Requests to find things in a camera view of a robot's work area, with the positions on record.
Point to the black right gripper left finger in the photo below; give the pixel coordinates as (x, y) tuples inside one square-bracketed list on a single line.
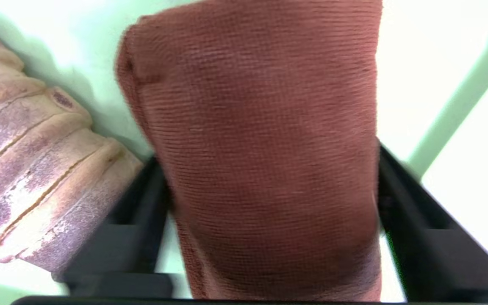
[(121, 245)]

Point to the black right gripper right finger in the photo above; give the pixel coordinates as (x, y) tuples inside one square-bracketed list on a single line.
[(439, 262)]

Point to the marbled sliced bread loaf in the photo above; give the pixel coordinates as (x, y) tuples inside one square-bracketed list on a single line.
[(36, 169)]

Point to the brown towel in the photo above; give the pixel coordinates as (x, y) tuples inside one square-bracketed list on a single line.
[(261, 148)]

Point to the light green plastic tray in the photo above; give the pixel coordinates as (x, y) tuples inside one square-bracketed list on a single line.
[(79, 42)]

